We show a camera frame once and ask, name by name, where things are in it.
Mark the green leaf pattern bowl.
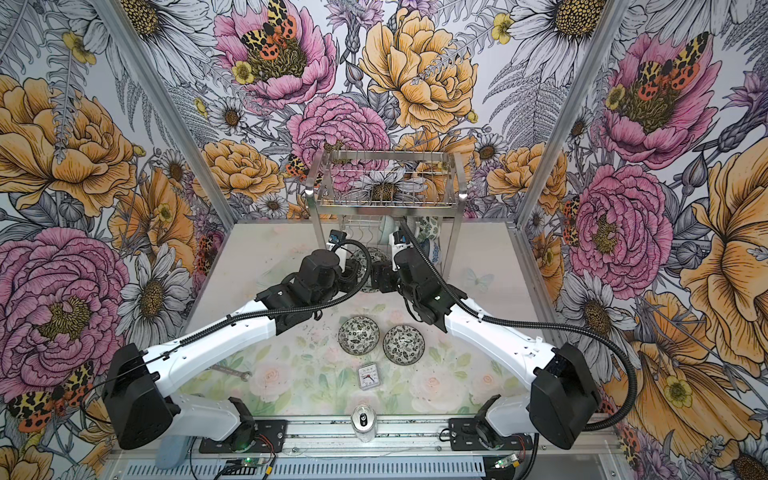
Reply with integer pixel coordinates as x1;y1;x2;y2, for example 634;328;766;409
416;216;441;243

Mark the mint green bowl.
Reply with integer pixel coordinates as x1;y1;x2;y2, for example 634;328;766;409
378;216;398;245

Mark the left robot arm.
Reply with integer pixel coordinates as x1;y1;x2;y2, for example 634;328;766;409
101;249;372;450

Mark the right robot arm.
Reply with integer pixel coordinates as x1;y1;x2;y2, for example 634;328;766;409
372;247;600;450

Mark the steel two-tier dish rack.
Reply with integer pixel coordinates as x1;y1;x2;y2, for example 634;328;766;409
301;150;473;276

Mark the small white square clock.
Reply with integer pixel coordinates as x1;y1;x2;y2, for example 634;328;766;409
357;363;381;391

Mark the steel wrench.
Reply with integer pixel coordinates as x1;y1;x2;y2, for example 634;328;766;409
209;365;252;382

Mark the silver can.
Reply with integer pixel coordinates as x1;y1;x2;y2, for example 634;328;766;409
351;404;377;443

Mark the green circuit board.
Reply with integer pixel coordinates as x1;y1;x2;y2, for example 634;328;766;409
494;453;520;470

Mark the grey blue sponge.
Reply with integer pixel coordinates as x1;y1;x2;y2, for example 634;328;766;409
155;436;190;470

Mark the left black corrugated cable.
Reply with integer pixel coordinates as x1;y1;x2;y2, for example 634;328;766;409
80;238;373;421

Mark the black corrugated cable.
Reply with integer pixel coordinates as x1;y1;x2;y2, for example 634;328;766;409
80;238;373;421
398;221;638;433

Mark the right black corrugated cable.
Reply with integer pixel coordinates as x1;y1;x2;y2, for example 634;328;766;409
398;221;638;433

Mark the aluminium mounting rail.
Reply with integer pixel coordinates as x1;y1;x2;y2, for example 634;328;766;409
107;413;619;460

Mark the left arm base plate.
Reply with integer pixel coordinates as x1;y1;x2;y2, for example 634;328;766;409
198;419;288;454

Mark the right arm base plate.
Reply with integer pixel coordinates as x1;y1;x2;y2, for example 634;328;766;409
447;417;533;452

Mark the white vented cable duct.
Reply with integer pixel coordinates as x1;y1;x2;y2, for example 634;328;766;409
107;456;486;479

